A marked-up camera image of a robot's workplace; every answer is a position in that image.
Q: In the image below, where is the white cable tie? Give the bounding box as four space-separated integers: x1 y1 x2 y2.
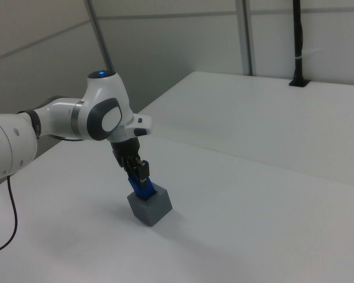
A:
293 47 324 61

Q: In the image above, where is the grey hollow cuboid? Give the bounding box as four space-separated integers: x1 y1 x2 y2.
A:
126 185 173 227

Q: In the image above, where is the black upright post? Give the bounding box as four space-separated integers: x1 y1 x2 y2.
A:
288 0 311 88

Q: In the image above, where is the grey metal partition post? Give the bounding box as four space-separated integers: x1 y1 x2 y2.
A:
84 0 117 73
241 0 258 76

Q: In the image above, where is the blue block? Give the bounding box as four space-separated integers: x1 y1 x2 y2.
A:
126 176 158 202

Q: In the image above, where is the black hanging arm cable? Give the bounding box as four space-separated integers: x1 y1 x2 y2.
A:
0 173 19 255

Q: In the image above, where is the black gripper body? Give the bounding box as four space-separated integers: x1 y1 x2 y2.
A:
110 139 141 167

